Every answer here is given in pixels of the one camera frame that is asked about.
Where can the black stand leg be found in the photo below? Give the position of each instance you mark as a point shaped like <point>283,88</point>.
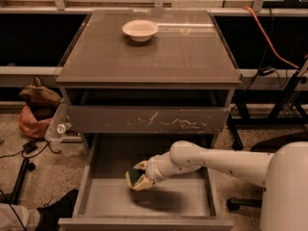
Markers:
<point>25,167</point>

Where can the black floor adapter with cable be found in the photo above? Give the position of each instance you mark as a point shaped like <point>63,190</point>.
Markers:
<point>31,150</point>

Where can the closed scratched grey drawer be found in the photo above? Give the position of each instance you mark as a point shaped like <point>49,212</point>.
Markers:
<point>147,120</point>

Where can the white bowl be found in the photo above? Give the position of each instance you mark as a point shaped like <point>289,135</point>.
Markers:
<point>140,30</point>

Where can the grey drawer cabinet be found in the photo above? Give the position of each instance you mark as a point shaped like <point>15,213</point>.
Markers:
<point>186,64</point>

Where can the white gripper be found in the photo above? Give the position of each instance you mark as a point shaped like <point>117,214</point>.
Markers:
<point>153,169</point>

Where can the black table frame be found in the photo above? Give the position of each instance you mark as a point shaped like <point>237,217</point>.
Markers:
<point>288,99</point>

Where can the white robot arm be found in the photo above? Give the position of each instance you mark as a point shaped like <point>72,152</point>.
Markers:
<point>283,176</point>

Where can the white trouser leg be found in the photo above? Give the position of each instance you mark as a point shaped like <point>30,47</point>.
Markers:
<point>18,218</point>

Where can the black shoe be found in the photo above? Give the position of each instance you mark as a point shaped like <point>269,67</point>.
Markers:
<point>63,208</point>

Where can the open grey lower drawer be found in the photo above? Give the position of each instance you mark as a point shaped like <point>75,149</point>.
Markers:
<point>105,203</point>

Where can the green and yellow sponge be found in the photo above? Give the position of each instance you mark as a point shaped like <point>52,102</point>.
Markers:
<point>132,176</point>

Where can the orange cloth bag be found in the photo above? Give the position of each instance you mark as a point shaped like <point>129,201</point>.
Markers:
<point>30,126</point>

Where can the brown cloth bag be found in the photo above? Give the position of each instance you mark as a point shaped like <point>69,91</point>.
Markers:
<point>43,102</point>

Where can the black power adapter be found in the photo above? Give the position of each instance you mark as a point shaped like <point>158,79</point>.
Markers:
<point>264,71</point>

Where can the black office chair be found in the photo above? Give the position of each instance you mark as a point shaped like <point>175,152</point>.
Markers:
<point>270,146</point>

